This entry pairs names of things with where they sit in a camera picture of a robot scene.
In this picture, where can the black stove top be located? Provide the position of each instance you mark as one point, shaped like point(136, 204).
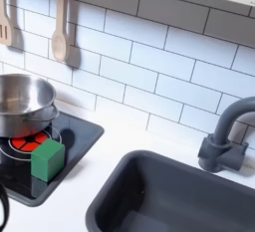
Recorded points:
point(78, 136)

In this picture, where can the wooden spoon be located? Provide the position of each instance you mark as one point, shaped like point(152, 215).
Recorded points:
point(60, 40)

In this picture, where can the green cube block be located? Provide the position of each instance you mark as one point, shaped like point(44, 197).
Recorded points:
point(46, 161)

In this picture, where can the steel pot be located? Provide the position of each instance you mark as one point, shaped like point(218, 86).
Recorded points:
point(23, 103)

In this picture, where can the grey sink basin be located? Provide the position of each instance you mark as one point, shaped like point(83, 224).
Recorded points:
point(179, 196)

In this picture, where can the grey tap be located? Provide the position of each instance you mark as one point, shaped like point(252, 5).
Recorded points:
point(225, 143)

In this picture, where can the wooden slotted spatula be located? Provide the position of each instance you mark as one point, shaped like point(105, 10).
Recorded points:
point(4, 27)

